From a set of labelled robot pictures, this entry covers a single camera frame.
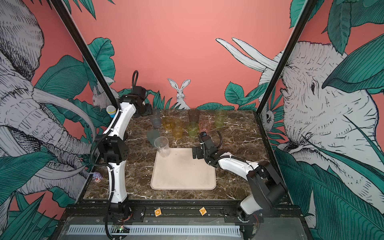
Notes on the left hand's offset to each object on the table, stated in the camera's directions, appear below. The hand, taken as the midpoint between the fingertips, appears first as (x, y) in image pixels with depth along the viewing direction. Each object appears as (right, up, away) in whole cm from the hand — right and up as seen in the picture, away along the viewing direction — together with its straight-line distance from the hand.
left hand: (146, 109), depth 93 cm
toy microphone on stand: (-19, -1, -6) cm, 20 cm away
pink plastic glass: (+38, -11, +16) cm, 43 cm away
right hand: (+32, -23, -4) cm, 40 cm away
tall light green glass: (+50, -3, +21) cm, 55 cm away
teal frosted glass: (-1, -17, +14) cm, 22 cm away
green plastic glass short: (+29, -11, +13) cm, 34 cm away
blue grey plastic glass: (+3, -5, +11) cm, 13 cm away
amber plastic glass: (+10, -9, +18) cm, 22 cm away
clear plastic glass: (+11, -21, -7) cm, 25 cm away
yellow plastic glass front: (+17, -10, +17) cm, 26 cm away
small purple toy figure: (-24, -40, -10) cm, 48 cm away
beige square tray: (+22, -38, -5) cm, 44 cm away
